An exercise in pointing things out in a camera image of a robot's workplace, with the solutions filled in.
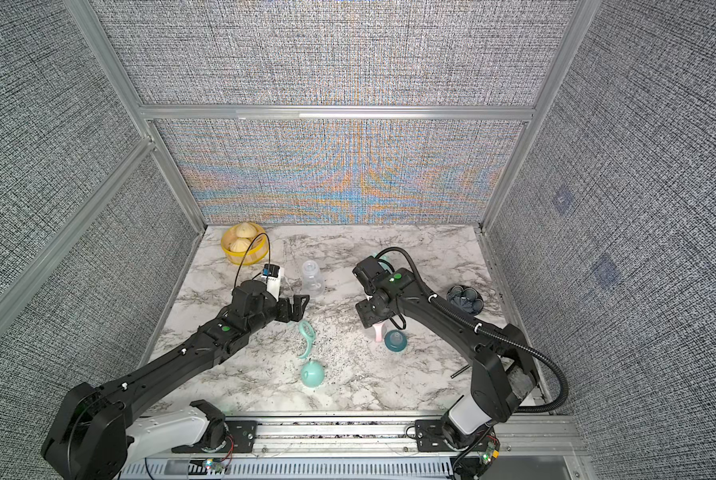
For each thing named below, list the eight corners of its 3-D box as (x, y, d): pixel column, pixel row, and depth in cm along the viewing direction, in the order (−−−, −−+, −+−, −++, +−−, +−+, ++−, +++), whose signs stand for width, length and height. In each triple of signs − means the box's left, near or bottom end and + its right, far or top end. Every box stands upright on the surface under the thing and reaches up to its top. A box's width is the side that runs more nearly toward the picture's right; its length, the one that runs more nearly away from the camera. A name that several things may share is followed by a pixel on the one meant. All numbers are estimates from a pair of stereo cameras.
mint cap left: (301, 387, 83) (299, 382, 79) (304, 366, 86) (301, 360, 83) (323, 387, 83) (322, 382, 79) (325, 366, 86) (323, 360, 83)
